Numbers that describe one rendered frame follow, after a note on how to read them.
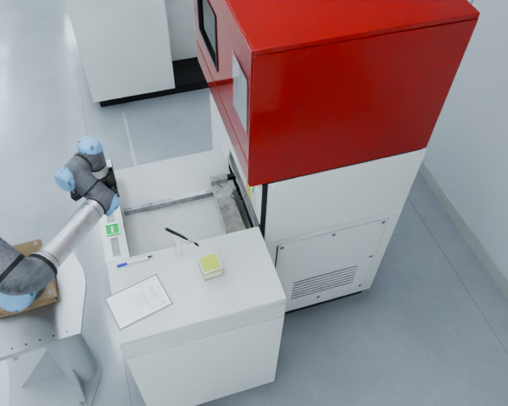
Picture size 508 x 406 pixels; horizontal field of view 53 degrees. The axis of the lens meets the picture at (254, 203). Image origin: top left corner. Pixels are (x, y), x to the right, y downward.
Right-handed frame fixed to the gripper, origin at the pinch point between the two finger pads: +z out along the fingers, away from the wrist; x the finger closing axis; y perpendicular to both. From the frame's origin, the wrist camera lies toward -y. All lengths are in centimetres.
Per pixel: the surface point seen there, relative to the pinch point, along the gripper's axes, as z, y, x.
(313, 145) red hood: -27, 77, -15
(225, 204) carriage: 23, 50, 6
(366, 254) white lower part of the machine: 61, 117, -15
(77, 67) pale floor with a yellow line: 110, -13, 249
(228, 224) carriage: 23, 48, -5
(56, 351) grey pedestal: 66, -37, -20
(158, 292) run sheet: 13.8, 13.1, -34.1
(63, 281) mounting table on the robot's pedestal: 28.7, -23.2, -9.4
